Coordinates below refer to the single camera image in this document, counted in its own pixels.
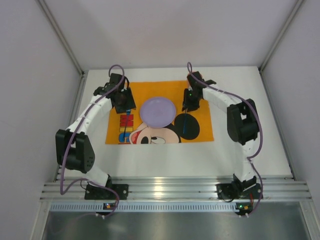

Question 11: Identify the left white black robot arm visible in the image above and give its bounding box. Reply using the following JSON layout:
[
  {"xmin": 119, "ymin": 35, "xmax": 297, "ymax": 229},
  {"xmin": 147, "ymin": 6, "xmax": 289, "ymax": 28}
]
[{"xmin": 55, "ymin": 73, "xmax": 136, "ymax": 188}]

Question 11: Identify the aluminium mounting rail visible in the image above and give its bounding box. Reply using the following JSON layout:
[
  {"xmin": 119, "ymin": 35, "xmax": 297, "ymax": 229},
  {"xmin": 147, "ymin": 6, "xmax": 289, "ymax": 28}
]
[{"xmin": 40, "ymin": 177, "xmax": 312, "ymax": 202}]

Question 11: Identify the slotted grey cable duct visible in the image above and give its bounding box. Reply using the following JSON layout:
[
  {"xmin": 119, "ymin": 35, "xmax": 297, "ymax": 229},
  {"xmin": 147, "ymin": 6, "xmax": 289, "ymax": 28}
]
[{"xmin": 50, "ymin": 202, "xmax": 253, "ymax": 213}]

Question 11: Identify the orange Mickey Mouse cloth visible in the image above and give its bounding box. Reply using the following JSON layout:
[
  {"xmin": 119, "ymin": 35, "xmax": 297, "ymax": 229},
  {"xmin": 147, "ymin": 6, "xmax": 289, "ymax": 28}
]
[{"xmin": 105, "ymin": 80, "xmax": 214, "ymax": 145}]

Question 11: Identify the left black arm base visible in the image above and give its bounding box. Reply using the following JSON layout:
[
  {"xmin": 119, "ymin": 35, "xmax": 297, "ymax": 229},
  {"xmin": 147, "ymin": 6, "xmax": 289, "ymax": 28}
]
[{"xmin": 84, "ymin": 184, "xmax": 129, "ymax": 200}]

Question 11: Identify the lilac plastic plate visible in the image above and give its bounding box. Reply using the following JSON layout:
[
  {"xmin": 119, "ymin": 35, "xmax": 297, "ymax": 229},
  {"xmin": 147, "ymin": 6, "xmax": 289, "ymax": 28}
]
[{"xmin": 139, "ymin": 96, "xmax": 177, "ymax": 128}]

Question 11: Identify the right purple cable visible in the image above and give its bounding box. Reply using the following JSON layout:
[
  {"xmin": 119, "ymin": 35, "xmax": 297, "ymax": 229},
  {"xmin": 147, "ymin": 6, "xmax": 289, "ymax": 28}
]
[{"xmin": 186, "ymin": 61, "xmax": 264, "ymax": 218}]

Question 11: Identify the purple cable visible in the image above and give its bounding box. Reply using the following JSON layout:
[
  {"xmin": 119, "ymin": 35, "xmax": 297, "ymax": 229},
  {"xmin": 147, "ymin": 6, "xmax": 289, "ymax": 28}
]
[
  {"xmin": 59, "ymin": 64, "xmax": 130, "ymax": 221},
  {"xmin": 186, "ymin": 61, "xmax": 264, "ymax": 218}
]

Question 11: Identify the blue plastic spoon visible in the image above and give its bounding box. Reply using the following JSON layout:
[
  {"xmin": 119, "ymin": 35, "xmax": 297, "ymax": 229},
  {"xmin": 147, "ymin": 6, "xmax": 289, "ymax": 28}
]
[{"xmin": 182, "ymin": 109, "xmax": 187, "ymax": 134}]

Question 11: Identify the blue plastic fork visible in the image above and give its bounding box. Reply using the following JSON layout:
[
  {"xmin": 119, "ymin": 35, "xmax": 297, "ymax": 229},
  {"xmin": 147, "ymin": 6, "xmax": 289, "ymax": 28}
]
[{"xmin": 123, "ymin": 109, "xmax": 131, "ymax": 140}]

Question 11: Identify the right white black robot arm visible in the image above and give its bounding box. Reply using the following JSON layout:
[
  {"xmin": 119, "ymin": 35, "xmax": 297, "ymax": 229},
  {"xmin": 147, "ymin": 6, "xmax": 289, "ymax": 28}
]
[{"xmin": 182, "ymin": 71, "xmax": 262, "ymax": 186}]

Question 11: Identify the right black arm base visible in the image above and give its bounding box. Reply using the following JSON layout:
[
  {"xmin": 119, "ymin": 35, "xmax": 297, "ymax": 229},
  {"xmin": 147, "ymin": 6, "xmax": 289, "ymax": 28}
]
[{"xmin": 216, "ymin": 182, "xmax": 262, "ymax": 201}]

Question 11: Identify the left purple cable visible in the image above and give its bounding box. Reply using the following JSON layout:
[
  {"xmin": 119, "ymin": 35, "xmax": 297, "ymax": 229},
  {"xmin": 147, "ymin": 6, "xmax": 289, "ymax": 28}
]
[{"xmin": 59, "ymin": 64, "xmax": 130, "ymax": 221}]

